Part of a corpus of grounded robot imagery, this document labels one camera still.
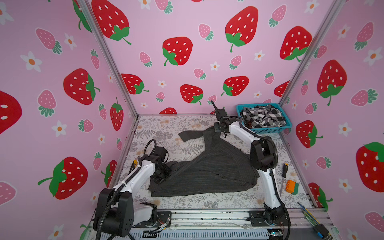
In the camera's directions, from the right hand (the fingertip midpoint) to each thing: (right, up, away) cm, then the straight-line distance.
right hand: (218, 126), depth 104 cm
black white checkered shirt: (+30, +7, +2) cm, 31 cm away
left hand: (-31, -29, -19) cm, 47 cm away
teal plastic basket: (+36, -3, 0) cm, 36 cm away
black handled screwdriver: (+40, -26, -14) cm, 49 cm away
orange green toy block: (+39, -35, -22) cm, 56 cm away
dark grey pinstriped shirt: (-2, -25, -13) cm, 28 cm away
